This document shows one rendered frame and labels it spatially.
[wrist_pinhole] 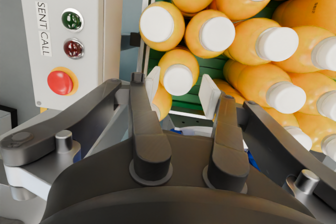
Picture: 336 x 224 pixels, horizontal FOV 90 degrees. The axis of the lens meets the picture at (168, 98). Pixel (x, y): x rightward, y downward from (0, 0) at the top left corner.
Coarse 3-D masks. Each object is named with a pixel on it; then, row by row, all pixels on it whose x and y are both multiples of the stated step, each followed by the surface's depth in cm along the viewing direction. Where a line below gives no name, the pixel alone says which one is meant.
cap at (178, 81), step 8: (168, 72) 22; (176, 72) 22; (184, 72) 22; (168, 80) 22; (176, 80) 22; (184, 80) 22; (192, 80) 22; (168, 88) 22; (176, 88) 22; (184, 88) 22
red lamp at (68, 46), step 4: (68, 40) 22; (72, 40) 22; (64, 44) 22; (68, 44) 22; (72, 44) 22; (76, 44) 22; (64, 48) 22; (68, 48) 22; (72, 48) 22; (76, 48) 22; (80, 48) 23; (68, 52) 22; (72, 52) 22; (76, 52) 22; (80, 52) 23; (72, 56) 22; (76, 56) 23
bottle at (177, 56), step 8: (176, 48) 29; (184, 48) 32; (168, 56) 26; (176, 56) 25; (184, 56) 25; (192, 56) 27; (160, 64) 26; (168, 64) 25; (176, 64) 23; (184, 64) 24; (192, 64) 25; (160, 72) 26; (192, 72) 25; (160, 80) 27
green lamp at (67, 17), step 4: (64, 12) 21; (68, 12) 21; (72, 12) 21; (64, 16) 21; (68, 16) 21; (72, 16) 21; (76, 16) 21; (64, 20) 21; (68, 20) 21; (72, 20) 21; (76, 20) 21; (64, 24) 21; (68, 24) 21; (72, 24) 21; (76, 24) 21; (68, 28) 21; (72, 28) 21; (76, 28) 22
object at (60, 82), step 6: (54, 72) 23; (60, 72) 23; (48, 78) 24; (54, 78) 23; (60, 78) 23; (66, 78) 23; (48, 84) 24; (54, 84) 24; (60, 84) 24; (66, 84) 24; (72, 84) 24; (54, 90) 24; (60, 90) 24; (66, 90) 24
